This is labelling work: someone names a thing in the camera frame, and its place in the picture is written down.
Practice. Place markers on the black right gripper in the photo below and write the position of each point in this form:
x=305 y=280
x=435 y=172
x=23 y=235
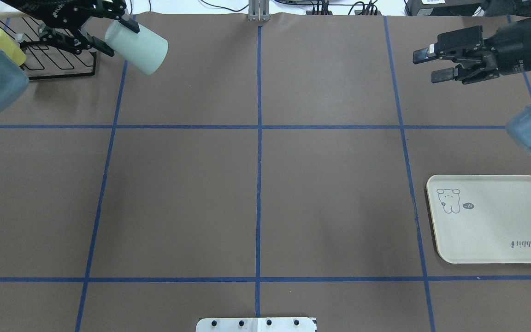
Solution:
x=519 y=46

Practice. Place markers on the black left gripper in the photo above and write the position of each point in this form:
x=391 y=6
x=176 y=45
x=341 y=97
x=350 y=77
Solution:
x=50 y=8

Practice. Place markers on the pale green plastic cup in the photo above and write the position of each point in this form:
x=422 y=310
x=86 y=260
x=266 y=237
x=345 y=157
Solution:
x=144 y=49

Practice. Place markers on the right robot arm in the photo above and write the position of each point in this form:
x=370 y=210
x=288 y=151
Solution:
x=512 y=43

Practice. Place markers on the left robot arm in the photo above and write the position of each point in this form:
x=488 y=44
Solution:
x=13 y=80

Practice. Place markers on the yellow plastic cup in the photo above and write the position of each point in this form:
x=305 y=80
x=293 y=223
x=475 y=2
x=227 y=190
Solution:
x=11 y=48

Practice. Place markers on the cream rabbit print tray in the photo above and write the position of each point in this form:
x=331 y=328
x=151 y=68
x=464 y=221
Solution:
x=481 y=218

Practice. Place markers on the grey power strip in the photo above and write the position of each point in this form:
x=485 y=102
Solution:
x=319 y=8
x=365 y=8

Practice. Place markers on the black wire cup rack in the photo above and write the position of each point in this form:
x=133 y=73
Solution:
x=44 y=62

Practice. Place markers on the aluminium frame post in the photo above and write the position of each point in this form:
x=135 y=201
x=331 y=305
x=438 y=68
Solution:
x=259 y=10

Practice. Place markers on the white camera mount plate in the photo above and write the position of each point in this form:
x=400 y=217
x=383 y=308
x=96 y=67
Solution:
x=257 y=324

